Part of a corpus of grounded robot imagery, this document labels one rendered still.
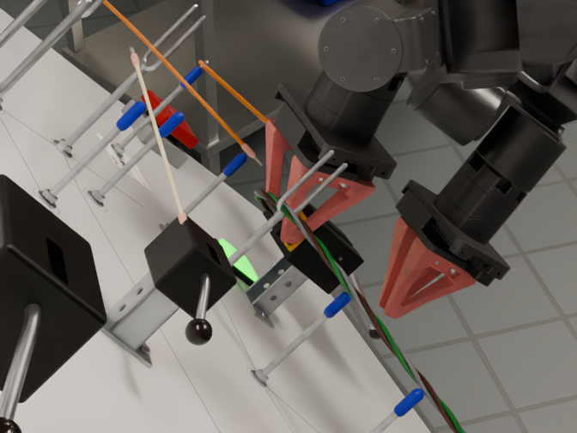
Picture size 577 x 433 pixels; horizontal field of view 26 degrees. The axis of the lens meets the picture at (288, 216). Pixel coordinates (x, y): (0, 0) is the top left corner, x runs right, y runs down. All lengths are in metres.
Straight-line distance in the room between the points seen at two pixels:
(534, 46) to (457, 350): 1.68
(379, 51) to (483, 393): 1.66
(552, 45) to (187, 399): 0.35
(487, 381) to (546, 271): 0.35
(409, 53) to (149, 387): 0.29
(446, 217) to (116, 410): 0.48
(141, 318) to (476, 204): 0.41
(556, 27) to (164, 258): 0.33
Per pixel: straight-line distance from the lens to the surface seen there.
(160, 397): 0.68
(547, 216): 2.84
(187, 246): 0.66
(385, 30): 0.82
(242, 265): 1.04
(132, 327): 0.68
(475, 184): 1.02
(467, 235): 1.03
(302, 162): 0.91
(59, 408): 0.57
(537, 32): 0.87
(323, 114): 0.92
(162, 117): 1.16
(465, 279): 1.05
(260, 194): 0.91
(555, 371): 2.50
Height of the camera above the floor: 1.81
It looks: 41 degrees down
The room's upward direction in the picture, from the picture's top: straight up
